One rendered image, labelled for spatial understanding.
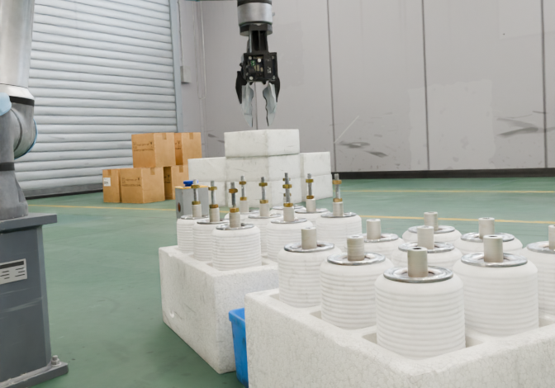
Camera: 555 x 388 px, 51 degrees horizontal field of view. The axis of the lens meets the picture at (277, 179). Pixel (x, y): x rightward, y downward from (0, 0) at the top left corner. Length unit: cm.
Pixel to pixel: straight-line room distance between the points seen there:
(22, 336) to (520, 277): 83
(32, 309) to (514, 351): 82
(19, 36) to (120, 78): 622
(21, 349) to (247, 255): 43
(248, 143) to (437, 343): 349
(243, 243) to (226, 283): 8
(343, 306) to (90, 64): 668
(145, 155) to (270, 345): 443
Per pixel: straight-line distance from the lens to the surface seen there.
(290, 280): 83
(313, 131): 727
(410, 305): 63
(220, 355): 109
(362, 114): 691
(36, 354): 118
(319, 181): 445
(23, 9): 130
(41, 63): 692
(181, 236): 133
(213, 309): 107
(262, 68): 124
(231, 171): 417
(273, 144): 401
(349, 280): 72
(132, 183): 512
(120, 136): 739
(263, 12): 126
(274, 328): 82
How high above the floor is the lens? 40
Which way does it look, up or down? 3 degrees down
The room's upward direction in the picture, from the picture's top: 3 degrees counter-clockwise
